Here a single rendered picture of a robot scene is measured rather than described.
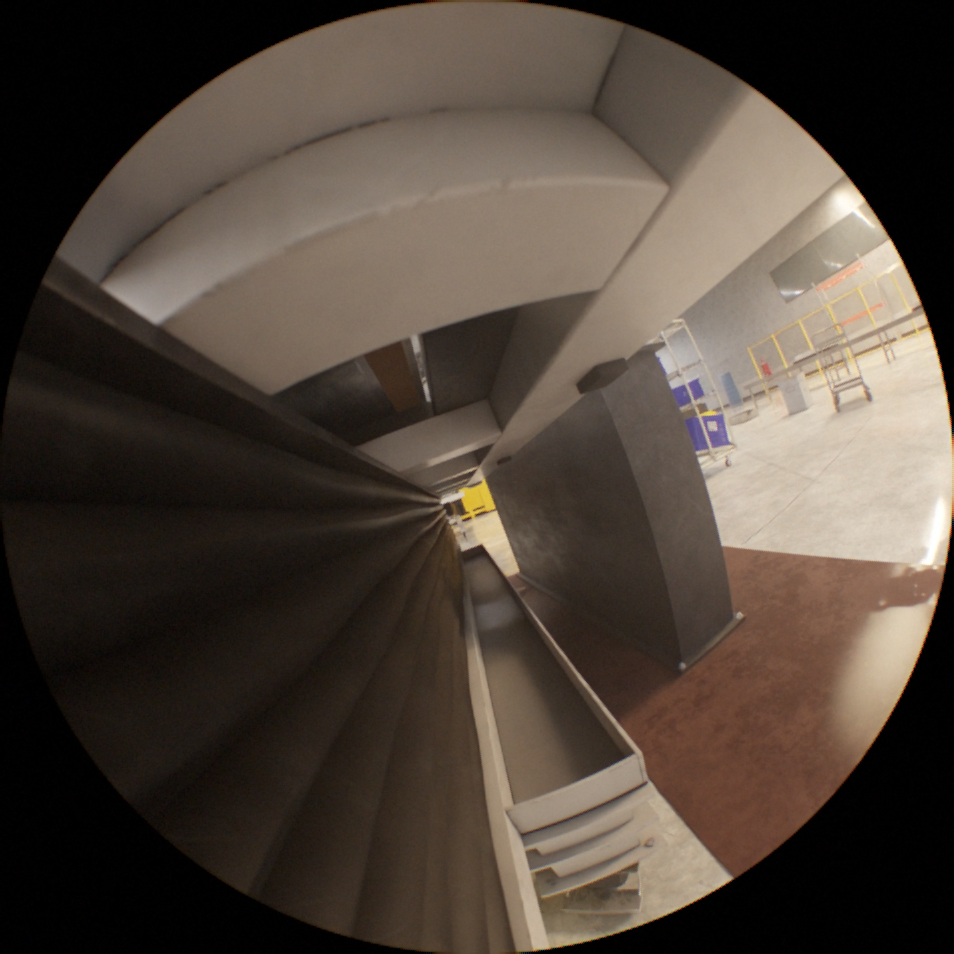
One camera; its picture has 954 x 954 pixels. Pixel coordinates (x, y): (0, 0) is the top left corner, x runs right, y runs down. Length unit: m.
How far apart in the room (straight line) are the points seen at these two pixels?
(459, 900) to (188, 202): 0.34
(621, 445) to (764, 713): 0.75
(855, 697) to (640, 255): 0.91
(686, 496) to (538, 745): 0.74
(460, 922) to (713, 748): 0.71
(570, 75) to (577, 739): 0.53
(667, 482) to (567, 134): 0.86
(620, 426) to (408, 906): 0.87
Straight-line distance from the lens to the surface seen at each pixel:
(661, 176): 0.16
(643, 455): 0.88
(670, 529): 0.93
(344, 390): 0.47
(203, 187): 0.16
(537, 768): 0.43
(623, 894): 0.67
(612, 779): 0.35
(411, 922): 0.16
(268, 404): 0.17
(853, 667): 1.00
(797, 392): 6.29
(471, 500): 11.01
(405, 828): 0.18
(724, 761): 0.83
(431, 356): 0.34
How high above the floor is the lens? 0.69
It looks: 3 degrees up
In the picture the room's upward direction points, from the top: 21 degrees counter-clockwise
